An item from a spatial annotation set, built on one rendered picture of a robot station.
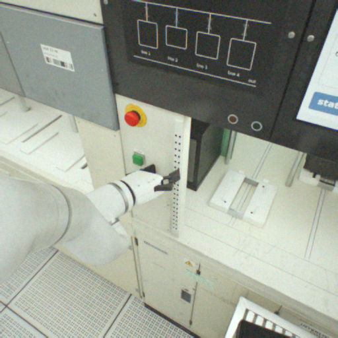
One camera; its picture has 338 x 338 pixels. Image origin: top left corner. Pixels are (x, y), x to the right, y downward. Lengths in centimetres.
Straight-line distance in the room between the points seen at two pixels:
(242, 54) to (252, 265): 71
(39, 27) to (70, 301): 155
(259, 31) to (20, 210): 44
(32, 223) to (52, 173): 109
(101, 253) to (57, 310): 145
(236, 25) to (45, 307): 181
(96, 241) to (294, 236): 80
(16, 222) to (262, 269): 88
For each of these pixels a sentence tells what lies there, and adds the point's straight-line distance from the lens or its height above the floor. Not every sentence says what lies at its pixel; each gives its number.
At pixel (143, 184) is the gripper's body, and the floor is 126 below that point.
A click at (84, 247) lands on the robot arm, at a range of 55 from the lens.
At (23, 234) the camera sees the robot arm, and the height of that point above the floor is 154.
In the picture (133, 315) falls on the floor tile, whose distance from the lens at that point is 189.
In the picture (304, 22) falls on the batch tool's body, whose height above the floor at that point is 163.
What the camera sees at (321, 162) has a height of 100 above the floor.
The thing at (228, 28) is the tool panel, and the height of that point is 160.
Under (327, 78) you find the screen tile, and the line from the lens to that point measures 55.
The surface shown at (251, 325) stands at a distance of 93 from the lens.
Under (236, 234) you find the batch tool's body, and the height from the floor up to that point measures 87.
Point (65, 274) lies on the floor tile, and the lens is 208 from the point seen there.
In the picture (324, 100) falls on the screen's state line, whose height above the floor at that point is 152.
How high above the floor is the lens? 178
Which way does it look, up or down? 44 degrees down
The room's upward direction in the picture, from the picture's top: straight up
